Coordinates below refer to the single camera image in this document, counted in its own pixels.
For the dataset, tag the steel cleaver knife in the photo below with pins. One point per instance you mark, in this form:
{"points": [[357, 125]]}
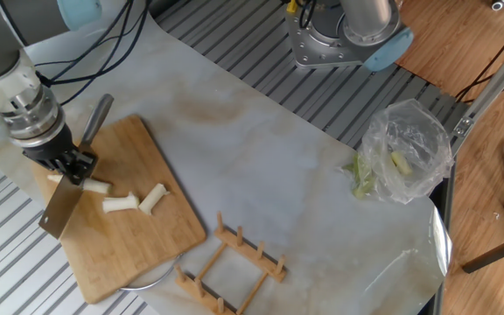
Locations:
{"points": [[61, 210]]}

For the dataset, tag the yellow plastic clip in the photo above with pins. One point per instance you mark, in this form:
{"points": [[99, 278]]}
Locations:
{"points": [[292, 6]]}

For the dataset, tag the pale green vegetable chunk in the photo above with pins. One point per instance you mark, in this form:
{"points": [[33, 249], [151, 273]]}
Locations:
{"points": [[401, 163]]}

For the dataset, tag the marble pattern table sheet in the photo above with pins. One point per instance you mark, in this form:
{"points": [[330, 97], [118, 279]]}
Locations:
{"points": [[256, 153]]}

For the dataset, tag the green vegetable scraps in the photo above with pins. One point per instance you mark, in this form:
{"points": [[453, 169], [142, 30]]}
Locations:
{"points": [[361, 179]]}

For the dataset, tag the aluminium frame beam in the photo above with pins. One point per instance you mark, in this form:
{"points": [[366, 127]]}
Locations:
{"points": [[492, 83]]}

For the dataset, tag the clear plastic bag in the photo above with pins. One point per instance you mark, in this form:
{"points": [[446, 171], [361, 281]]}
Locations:
{"points": [[418, 144]]}

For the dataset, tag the wooden peg rack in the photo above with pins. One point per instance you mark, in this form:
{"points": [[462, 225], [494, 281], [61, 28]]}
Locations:
{"points": [[252, 256]]}

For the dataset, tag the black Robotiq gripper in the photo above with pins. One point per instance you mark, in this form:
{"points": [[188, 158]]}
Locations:
{"points": [[53, 149]]}

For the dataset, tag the wooden cutting board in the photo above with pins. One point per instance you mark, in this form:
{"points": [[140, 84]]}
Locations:
{"points": [[147, 236]]}

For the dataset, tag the short cut scallion piece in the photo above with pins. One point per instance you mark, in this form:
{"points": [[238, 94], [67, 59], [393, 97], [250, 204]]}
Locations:
{"points": [[152, 199], [121, 204], [99, 186]]}

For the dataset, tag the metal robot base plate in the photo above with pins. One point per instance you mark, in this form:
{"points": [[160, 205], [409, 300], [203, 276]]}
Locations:
{"points": [[304, 44]]}

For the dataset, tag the small white cylinder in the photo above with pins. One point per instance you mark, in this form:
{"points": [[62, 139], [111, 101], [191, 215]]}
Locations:
{"points": [[498, 5]]}

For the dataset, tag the dark brown wooden bar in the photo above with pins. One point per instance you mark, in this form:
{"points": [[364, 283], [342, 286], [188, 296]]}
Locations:
{"points": [[497, 254]]}

